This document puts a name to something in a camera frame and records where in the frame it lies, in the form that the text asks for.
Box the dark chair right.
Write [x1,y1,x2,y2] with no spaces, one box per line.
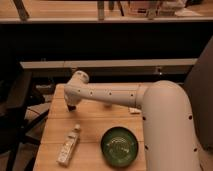
[184,36,213,153]

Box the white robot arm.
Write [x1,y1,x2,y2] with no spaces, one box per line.
[64,71,201,171]

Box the white eraser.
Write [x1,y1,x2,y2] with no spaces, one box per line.
[129,107,141,114]

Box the green glass bowl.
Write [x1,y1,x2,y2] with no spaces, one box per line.
[100,126,139,168]

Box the black office chair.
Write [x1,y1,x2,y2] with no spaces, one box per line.
[0,72,49,171]

